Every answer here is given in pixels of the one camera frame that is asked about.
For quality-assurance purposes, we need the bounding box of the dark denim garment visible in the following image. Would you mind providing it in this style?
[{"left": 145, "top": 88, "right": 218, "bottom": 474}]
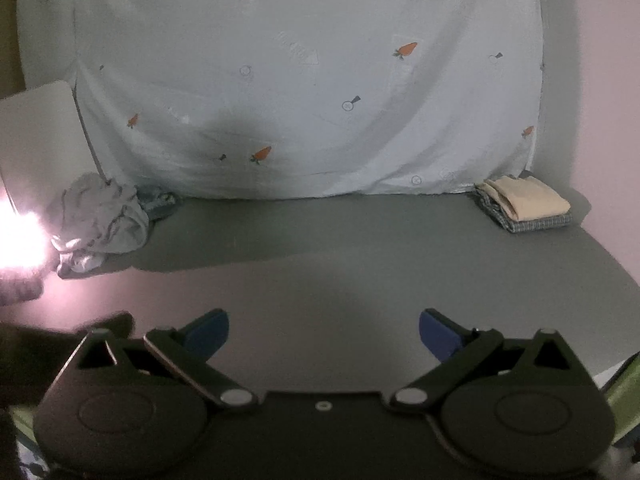
[{"left": 137, "top": 185, "right": 182, "bottom": 222}]

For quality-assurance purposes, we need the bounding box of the folded checkered shirt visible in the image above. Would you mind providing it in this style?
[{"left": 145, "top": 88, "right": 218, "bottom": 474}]
[{"left": 470, "top": 191, "right": 574, "bottom": 234}]

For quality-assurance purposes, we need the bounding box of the cream beige garment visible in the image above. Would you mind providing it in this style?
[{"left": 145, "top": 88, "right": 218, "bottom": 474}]
[{"left": 476, "top": 176, "right": 570, "bottom": 222}]

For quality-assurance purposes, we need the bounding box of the carrot print bed sheet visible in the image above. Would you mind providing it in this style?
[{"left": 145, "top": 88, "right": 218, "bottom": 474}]
[{"left": 17, "top": 0, "right": 544, "bottom": 198}]

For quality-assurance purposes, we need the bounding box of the grey blue crumpled garment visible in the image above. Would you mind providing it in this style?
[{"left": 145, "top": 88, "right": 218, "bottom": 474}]
[{"left": 44, "top": 174, "right": 150, "bottom": 278}]

